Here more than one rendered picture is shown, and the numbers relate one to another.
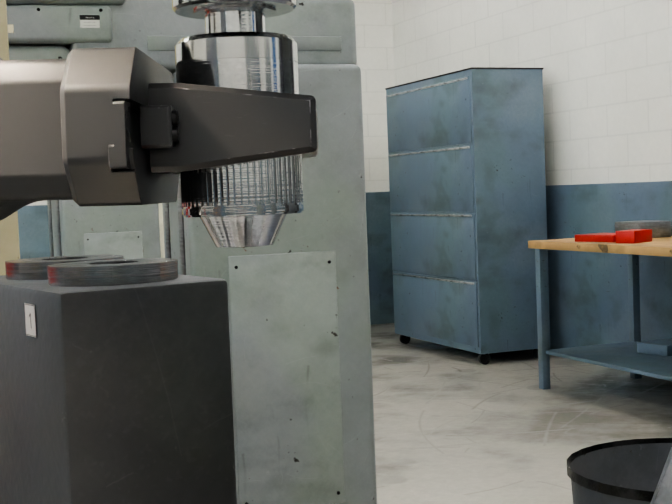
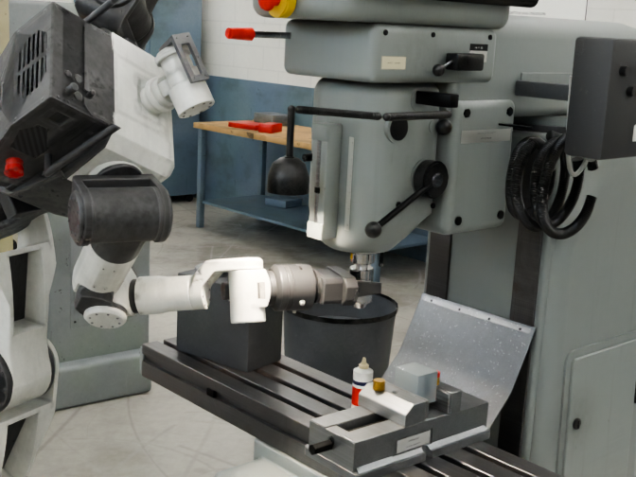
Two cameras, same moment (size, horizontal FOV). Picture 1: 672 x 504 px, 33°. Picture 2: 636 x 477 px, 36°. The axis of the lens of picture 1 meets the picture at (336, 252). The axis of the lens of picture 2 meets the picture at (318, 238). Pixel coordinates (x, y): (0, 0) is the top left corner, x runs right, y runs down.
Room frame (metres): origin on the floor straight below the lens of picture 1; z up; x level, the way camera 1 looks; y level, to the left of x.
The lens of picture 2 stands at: (-1.24, 0.78, 1.72)
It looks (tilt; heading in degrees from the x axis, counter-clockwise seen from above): 12 degrees down; 339
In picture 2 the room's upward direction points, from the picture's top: 3 degrees clockwise
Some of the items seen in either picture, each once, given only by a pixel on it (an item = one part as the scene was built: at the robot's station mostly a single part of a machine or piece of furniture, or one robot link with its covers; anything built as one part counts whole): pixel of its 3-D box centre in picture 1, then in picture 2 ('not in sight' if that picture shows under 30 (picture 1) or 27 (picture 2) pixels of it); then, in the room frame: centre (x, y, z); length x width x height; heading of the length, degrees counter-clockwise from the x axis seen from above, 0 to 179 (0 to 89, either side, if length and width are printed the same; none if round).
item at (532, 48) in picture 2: not in sight; (536, 64); (0.62, -0.43, 1.66); 0.80 x 0.23 x 0.20; 111
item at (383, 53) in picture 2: not in sight; (391, 51); (0.46, 0.00, 1.68); 0.34 x 0.24 x 0.10; 111
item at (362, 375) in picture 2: not in sight; (362, 382); (0.46, 0.01, 1.02); 0.04 x 0.04 x 0.11
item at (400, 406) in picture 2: not in sight; (393, 402); (0.27, 0.03, 1.06); 0.12 x 0.06 x 0.04; 19
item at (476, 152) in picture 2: not in sight; (437, 158); (0.51, -0.15, 1.47); 0.24 x 0.19 x 0.26; 21
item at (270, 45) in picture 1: (236, 52); (362, 270); (0.44, 0.04, 1.26); 0.05 x 0.05 x 0.01
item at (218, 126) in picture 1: (230, 125); (366, 289); (0.41, 0.04, 1.23); 0.06 x 0.02 x 0.03; 90
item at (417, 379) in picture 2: not in sight; (415, 383); (0.29, -0.02, 1.08); 0.06 x 0.05 x 0.06; 19
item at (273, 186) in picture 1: (240, 140); (361, 286); (0.44, 0.04, 1.23); 0.05 x 0.05 x 0.06
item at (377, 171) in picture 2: not in sight; (370, 164); (0.44, 0.03, 1.47); 0.21 x 0.19 x 0.32; 21
